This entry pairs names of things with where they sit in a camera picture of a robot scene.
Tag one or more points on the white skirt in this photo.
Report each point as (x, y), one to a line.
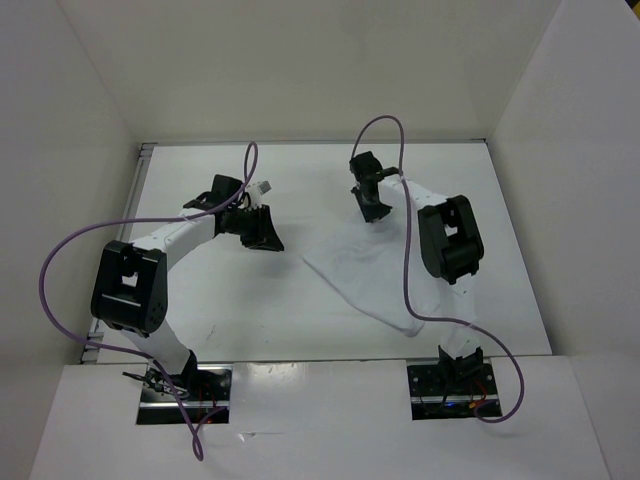
(364, 263)

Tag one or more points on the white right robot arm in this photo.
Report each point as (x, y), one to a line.
(450, 248)

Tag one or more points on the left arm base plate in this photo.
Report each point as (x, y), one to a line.
(210, 405)

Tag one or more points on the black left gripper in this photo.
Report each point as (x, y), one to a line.
(264, 236)

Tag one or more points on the aluminium table frame rail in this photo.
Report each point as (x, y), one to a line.
(115, 305)

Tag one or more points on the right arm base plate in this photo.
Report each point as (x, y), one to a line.
(432, 399)

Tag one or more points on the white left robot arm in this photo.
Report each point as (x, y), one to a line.
(167, 245)

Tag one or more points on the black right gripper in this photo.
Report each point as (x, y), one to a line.
(381, 211)

